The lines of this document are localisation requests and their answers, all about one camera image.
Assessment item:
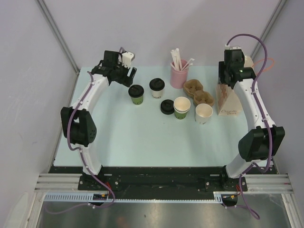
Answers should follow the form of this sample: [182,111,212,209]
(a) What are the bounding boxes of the black coffee cup lid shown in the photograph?
[128,85,144,98]

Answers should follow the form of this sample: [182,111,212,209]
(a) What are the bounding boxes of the brown paper takeout bag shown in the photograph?
[215,56,276,117]

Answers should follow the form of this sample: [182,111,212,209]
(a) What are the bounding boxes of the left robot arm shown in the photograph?
[60,48,137,190]

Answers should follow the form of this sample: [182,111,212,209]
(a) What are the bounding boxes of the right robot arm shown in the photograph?
[218,47,285,190]

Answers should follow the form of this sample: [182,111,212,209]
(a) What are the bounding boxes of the brown cardboard cup carrier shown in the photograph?
[183,79,215,107]

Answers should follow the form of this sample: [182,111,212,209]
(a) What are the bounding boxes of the white wrapped straws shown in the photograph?
[171,48,195,72]

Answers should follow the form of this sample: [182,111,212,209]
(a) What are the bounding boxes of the pink straw holder cup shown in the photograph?
[170,62,189,89]

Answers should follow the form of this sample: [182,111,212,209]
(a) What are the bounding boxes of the stack of black lids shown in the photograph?
[160,99,174,115]

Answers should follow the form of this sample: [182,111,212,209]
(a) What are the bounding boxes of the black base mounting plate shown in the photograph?
[48,166,277,192]

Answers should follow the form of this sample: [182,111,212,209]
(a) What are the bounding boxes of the white cable duct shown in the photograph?
[44,192,238,203]

